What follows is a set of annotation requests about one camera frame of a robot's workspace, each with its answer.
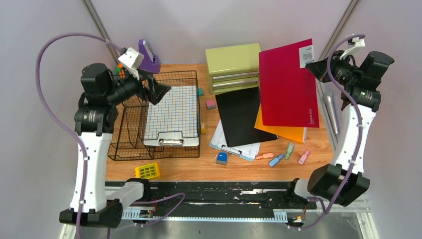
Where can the green drawer cabinet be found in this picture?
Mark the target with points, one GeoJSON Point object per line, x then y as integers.
{"type": "Point", "coordinates": [233, 68]}

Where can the orange highlighter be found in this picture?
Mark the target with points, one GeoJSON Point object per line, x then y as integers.
{"type": "Point", "coordinates": [264, 156]}

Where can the green eraser block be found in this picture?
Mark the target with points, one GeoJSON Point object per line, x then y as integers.
{"type": "Point", "coordinates": [200, 92]}

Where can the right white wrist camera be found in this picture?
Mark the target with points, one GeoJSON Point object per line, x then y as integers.
{"type": "Point", "coordinates": [354, 45]}

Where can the yellow eraser block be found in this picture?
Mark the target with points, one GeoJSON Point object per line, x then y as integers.
{"type": "Point", "coordinates": [203, 128]}

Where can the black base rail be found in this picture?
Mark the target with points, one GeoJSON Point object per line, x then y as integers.
{"type": "Point", "coordinates": [225, 200]}

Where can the blue highlighter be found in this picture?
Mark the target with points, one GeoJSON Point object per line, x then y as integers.
{"type": "Point", "coordinates": [273, 162]}

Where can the black folder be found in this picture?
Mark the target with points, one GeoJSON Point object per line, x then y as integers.
{"type": "Point", "coordinates": [238, 111]}

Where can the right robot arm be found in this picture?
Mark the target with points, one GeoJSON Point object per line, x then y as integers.
{"type": "Point", "coordinates": [342, 180]}

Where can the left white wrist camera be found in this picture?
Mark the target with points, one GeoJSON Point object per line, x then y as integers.
{"type": "Point", "coordinates": [131, 60]}

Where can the yellow grid box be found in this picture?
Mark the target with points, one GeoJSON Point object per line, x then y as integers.
{"type": "Point", "coordinates": [148, 171]}

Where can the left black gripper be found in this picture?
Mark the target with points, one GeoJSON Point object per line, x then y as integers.
{"type": "Point", "coordinates": [157, 91]}

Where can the green highlighter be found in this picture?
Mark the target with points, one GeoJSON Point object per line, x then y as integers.
{"type": "Point", "coordinates": [289, 150]}

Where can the blue clipboard with papers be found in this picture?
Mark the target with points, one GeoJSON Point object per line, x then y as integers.
{"type": "Point", "coordinates": [247, 152]}

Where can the orange folder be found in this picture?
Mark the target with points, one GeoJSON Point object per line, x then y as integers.
{"type": "Point", "coordinates": [296, 134]}

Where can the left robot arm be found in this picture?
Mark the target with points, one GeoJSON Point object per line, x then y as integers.
{"type": "Point", "coordinates": [94, 127]}

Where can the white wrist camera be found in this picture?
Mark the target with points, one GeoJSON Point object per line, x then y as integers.
{"type": "Point", "coordinates": [131, 60]}
{"type": "Point", "coordinates": [354, 45]}

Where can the white grid clipboard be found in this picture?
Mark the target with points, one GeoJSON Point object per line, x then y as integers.
{"type": "Point", "coordinates": [174, 120]}

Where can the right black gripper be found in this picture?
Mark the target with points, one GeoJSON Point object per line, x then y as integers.
{"type": "Point", "coordinates": [320, 69]}

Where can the red folder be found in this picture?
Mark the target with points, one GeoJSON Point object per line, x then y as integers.
{"type": "Point", "coordinates": [288, 92]}

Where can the blue stamp block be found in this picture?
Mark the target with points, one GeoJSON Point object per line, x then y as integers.
{"type": "Point", "coordinates": [222, 158]}

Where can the black wire basket organizer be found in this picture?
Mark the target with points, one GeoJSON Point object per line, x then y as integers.
{"type": "Point", "coordinates": [130, 125]}

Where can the pink eraser block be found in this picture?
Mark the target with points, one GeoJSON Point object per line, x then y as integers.
{"type": "Point", "coordinates": [210, 104]}

